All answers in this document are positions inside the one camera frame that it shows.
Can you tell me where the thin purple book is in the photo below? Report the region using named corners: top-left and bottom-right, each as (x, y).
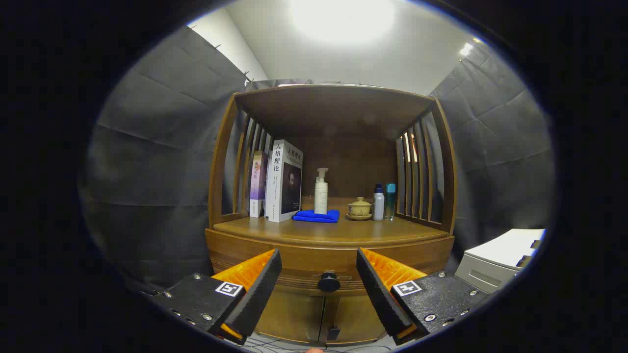
top-left (249, 151), bottom-right (269, 218)

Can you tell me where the white pump bottle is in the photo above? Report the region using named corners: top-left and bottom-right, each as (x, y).
top-left (314, 168), bottom-right (329, 215)

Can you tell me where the black drawer knob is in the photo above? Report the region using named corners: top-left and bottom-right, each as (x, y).
top-left (317, 270), bottom-right (341, 293)

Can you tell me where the folded blue cloth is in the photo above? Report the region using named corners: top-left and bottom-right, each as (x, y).
top-left (292, 209), bottom-right (340, 224)

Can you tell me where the teal bottle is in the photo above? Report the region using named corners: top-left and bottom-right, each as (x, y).
top-left (384, 183), bottom-right (396, 220)

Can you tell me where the tangle of black cables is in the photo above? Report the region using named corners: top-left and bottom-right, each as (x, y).
top-left (240, 333), bottom-right (393, 353)

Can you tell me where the white plastic box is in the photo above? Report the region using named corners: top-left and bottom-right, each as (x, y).
top-left (454, 228), bottom-right (546, 294)

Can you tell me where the wooden countertop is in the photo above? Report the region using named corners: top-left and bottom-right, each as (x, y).
top-left (213, 203), bottom-right (449, 246)

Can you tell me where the wooden cabinet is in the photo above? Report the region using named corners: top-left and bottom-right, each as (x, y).
top-left (205, 83), bottom-right (458, 346)

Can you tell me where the large white book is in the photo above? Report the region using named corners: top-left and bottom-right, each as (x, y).
top-left (265, 139), bottom-right (304, 223)

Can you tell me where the white bottle with blue cap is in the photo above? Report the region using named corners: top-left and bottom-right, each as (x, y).
top-left (372, 183), bottom-right (385, 221)

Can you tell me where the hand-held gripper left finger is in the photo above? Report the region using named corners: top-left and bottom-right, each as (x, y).
top-left (147, 248), bottom-right (283, 345)

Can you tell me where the yellow lidded teacup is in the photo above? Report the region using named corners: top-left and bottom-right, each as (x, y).
top-left (347, 197), bottom-right (372, 217)

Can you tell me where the wooden drawer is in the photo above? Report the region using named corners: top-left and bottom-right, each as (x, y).
top-left (205, 229), bottom-right (455, 295)

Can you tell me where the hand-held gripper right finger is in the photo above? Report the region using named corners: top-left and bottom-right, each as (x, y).
top-left (356, 247), bottom-right (491, 346)

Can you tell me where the wooden cabinet door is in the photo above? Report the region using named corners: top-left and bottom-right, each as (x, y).
top-left (319, 289), bottom-right (388, 344)
top-left (255, 287), bottom-right (325, 344)

